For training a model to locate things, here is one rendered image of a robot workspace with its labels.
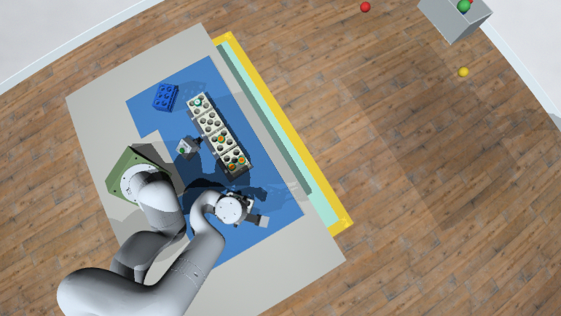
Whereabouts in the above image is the blue tube rack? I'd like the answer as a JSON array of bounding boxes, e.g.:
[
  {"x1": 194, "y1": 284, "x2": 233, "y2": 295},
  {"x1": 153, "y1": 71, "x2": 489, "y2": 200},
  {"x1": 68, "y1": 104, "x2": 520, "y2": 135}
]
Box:
[{"x1": 152, "y1": 84, "x2": 179, "y2": 113}]

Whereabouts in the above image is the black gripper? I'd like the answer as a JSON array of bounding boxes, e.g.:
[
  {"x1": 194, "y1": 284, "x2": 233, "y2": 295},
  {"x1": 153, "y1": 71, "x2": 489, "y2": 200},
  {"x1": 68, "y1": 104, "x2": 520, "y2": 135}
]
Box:
[{"x1": 234, "y1": 195, "x2": 248, "y2": 228}]

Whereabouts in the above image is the blue flat mat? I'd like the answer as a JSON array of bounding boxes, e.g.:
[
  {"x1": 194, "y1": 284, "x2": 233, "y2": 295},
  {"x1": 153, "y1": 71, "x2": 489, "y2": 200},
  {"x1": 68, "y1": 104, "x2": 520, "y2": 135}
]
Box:
[{"x1": 126, "y1": 56, "x2": 304, "y2": 269}]

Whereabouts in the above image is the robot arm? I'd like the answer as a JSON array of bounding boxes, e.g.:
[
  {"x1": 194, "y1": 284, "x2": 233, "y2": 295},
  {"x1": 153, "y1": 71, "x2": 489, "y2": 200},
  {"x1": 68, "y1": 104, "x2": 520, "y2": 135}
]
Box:
[{"x1": 57, "y1": 163, "x2": 270, "y2": 316}]

